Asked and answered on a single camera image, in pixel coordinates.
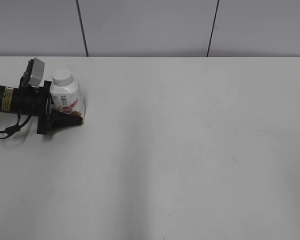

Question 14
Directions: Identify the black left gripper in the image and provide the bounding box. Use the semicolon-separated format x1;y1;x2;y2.
12;80;83;135

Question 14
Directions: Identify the white ribbed bottle cap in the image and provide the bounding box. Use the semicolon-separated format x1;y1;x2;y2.
52;69;74;86

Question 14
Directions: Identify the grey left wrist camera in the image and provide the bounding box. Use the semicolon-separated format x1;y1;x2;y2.
21;57;45;88

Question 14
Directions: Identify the white yogurt drink bottle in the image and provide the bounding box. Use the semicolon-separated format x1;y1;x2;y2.
50;78;86;123

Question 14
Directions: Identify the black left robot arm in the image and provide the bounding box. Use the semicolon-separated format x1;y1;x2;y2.
0;81;83;140

